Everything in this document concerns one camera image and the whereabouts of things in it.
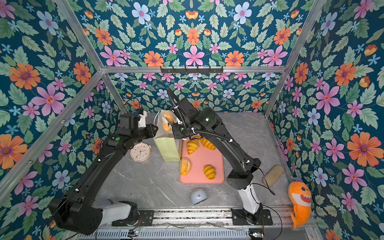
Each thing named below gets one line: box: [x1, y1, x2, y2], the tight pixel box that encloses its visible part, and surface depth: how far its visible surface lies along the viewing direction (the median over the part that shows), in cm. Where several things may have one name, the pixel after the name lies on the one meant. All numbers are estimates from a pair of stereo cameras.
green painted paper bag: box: [153, 110, 183, 163], surface depth 82 cm
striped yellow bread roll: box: [203, 164, 216, 180], surface depth 88 cm
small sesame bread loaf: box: [180, 157, 191, 176], surface depth 88 cm
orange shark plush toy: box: [288, 177, 312, 230], surface depth 74 cm
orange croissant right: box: [200, 137, 216, 151], surface depth 100 cm
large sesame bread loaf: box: [162, 110, 175, 132], surface depth 78 cm
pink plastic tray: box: [180, 139, 225, 184], surface depth 93 cm
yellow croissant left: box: [186, 139, 199, 155], surface depth 99 cm
